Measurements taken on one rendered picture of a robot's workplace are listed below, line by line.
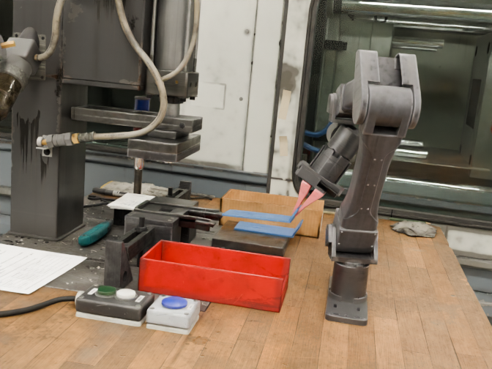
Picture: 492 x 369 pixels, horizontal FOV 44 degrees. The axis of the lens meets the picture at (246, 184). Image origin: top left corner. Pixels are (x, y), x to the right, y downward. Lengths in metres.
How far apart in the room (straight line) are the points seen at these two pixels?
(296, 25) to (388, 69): 0.80
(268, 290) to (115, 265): 0.26
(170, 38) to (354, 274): 0.57
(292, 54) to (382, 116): 0.88
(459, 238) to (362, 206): 0.82
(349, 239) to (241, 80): 0.91
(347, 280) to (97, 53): 0.65
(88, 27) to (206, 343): 0.67
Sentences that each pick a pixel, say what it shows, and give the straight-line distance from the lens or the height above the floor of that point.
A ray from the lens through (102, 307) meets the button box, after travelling 0.97.
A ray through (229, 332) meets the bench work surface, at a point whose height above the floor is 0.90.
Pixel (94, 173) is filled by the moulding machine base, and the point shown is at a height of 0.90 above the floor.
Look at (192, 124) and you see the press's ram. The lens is 1.23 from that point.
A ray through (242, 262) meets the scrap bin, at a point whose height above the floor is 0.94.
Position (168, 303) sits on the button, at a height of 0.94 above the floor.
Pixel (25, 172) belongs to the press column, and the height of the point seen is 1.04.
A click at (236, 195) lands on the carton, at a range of 1.62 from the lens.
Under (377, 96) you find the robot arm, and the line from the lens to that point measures 0.94.
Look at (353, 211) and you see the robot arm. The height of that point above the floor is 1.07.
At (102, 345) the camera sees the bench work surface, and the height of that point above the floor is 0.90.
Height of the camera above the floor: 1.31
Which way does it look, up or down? 12 degrees down
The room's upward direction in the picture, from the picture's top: 5 degrees clockwise
